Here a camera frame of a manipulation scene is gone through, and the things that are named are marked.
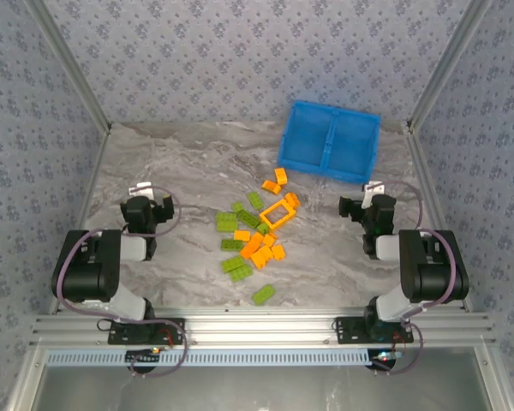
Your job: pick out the small green lego brick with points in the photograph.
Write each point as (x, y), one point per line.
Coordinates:
(262, 228)
(237, 207)

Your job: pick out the dark green lego brick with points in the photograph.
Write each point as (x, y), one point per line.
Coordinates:
(249, 219)

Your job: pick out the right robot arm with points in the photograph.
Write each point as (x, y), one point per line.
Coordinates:
(428, 269)

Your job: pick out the blue two-compartment plastic bin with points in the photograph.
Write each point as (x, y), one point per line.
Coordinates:
(330, 141)

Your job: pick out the flat orange lego brick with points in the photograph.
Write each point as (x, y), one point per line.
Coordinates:
(241, 235)

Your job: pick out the grey metal lower panel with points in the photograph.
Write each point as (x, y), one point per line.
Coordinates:
(261, 389)

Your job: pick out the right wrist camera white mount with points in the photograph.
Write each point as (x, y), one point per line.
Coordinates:
(374, 188)

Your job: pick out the aluminium table side rail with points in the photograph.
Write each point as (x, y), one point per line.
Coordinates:
(81, 222)
(441, 222)

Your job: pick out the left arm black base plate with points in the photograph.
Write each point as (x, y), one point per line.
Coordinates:
(171, 331)

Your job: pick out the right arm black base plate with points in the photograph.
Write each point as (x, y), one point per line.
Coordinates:
(351, 331)

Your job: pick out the aluminium mounting rail beam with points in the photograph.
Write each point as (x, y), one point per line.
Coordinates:
(261, 329)

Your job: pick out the aluminium frame post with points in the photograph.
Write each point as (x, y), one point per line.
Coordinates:
(450, 64)
(68, 64)

